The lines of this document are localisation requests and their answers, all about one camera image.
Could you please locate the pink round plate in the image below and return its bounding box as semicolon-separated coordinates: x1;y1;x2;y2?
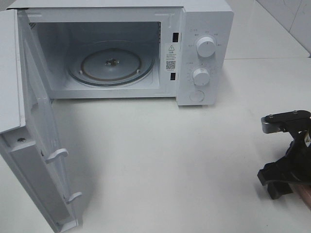
292;184;311;209

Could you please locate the upper white control knob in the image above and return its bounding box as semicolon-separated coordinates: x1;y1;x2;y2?
196;35;216;58

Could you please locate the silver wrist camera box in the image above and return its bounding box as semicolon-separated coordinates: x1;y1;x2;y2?
261;120;283;134

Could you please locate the round door release button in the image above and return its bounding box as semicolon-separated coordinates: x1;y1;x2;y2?
189;90;205;102

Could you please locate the white warning label sticker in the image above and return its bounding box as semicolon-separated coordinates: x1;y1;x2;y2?
165;44;178;71

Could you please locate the lower white timer knob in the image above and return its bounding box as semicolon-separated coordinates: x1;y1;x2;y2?
192;68;210;86

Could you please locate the white microwave door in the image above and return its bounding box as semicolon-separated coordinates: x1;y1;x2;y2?
0;9;81;233

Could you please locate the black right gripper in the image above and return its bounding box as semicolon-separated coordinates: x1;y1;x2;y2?
257;110;311;200

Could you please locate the white microwave oven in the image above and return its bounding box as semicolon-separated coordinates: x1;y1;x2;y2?
6;0;234;106

